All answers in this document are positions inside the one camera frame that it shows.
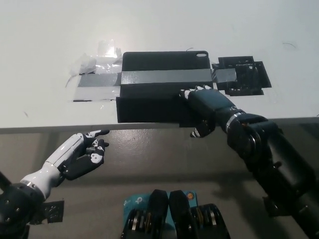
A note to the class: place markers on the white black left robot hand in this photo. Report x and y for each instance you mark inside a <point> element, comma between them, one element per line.
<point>58,158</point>

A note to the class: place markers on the dark right robot hand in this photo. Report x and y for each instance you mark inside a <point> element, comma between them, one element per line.
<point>209,102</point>

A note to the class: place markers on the black box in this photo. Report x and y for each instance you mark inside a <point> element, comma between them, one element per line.
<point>149,107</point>

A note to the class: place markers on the robot body black teal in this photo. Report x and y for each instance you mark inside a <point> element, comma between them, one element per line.
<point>174,216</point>

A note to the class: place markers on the black flat plastic piece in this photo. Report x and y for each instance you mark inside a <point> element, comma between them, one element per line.
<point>246,74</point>

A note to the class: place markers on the thin black thread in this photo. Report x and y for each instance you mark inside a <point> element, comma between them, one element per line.
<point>190,48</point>
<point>290,44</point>

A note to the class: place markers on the crumpled clear plastic tape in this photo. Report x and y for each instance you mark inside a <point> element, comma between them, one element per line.
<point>87,63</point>

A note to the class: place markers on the grey duct tape strip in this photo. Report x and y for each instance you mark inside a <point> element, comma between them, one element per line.
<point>164,76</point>

